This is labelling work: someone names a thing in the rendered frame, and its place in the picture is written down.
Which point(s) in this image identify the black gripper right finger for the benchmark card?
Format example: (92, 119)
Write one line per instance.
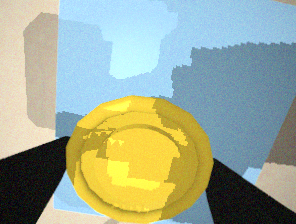
(233, 200)

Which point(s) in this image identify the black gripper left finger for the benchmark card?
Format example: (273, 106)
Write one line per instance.
(29, 179)

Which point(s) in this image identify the light blue flat mat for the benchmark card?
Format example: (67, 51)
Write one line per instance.
(229, 63)

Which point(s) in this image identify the yellow plate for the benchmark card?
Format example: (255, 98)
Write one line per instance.
(139, 159)

